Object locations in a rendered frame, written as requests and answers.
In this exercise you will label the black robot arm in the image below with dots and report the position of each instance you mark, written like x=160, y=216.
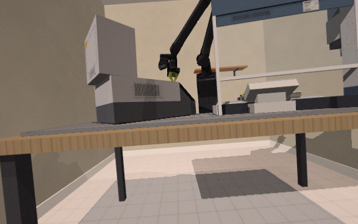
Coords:
x=203, y=58

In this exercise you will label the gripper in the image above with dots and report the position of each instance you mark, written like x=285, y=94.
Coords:
x=173, y=72

